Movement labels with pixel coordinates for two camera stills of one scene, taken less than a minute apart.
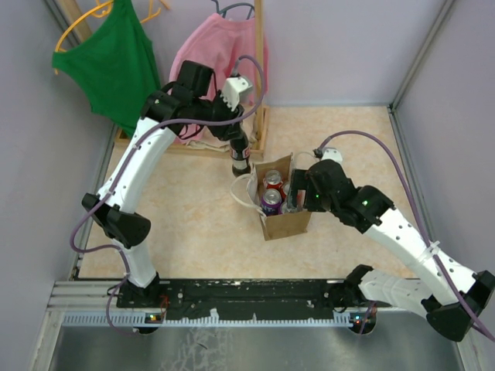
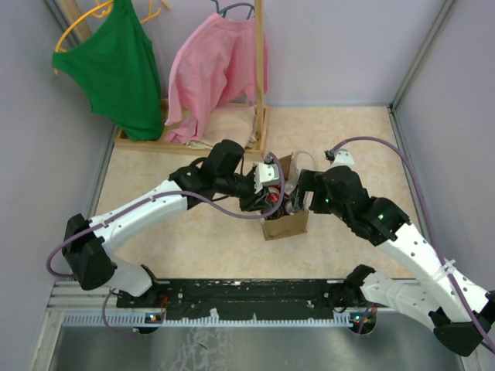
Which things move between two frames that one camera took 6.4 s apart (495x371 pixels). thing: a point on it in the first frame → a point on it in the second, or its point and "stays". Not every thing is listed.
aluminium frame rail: [80, 296] stays
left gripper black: [227, 132] → [255, 202]
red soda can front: [285, 190] stays
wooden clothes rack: [261, 142] stays
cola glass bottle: [240, 154] → [273, 196]
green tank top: [117, 62] stays
